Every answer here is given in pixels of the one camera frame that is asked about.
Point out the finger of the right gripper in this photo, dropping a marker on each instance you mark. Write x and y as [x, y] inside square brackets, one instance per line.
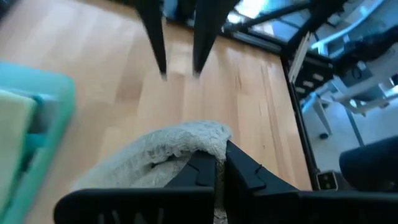
[154, 31]
[208, 28]

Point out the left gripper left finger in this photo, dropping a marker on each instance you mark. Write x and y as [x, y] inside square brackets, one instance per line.
[140, 207]

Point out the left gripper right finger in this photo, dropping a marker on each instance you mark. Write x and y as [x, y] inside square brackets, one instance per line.
[280, 207]

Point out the grey waffle microfiber towel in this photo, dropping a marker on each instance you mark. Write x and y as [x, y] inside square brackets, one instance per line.
[161, 149]

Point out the green microfiber towel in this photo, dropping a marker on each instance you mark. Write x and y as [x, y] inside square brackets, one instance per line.
[12, 140]

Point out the silver aluminium bar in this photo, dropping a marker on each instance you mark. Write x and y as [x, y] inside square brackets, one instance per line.
[298, 59]

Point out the black office chair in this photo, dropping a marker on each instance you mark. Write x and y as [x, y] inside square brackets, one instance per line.
[370, 165]

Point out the teal translucent plastic bin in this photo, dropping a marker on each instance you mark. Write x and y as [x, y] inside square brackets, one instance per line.
[53, 130]

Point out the black drawer unit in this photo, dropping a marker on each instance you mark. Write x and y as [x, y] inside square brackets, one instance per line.
[314, 77]

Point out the white desk frame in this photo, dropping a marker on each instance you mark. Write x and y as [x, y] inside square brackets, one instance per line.
[357, 90]

